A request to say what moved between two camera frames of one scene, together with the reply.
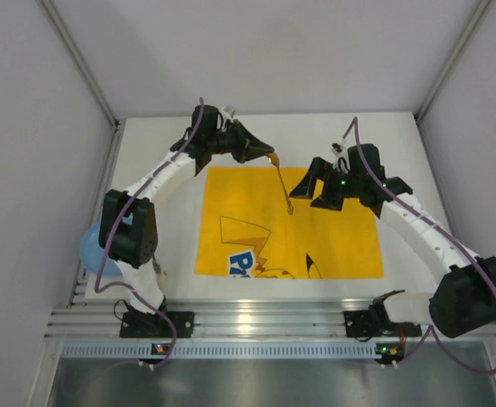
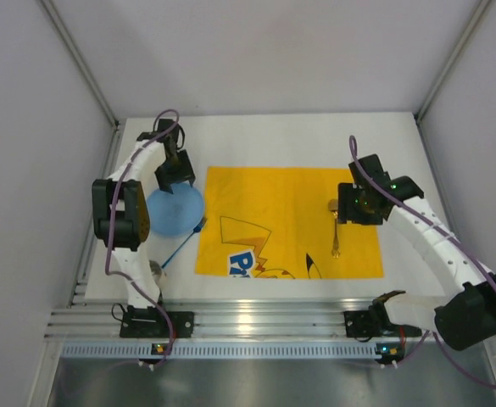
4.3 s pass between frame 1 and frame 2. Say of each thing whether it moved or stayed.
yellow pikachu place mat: stayed
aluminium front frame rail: stayed
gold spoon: moved
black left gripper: moved
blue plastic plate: moved
